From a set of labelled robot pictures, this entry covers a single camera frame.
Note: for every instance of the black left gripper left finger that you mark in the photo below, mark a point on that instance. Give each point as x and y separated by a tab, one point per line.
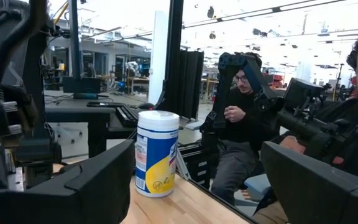
73	199

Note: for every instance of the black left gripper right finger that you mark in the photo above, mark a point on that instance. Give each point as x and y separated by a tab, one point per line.
322	199

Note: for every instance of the black desk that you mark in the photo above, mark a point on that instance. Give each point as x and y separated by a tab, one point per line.
73	113

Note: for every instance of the wipes canister white lid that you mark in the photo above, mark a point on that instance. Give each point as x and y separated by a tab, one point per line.
157	155

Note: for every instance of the black keyboard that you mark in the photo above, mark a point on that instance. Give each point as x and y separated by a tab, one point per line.
128	115

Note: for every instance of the black computer mouse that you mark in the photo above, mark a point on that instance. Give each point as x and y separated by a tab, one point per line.
146	106

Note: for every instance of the white pillar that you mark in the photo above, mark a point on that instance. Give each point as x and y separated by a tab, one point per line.
158	62

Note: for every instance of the black partition panel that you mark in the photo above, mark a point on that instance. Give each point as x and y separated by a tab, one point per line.
191	84

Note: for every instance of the black rig post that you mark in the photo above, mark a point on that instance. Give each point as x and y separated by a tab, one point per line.
174	46
74	40

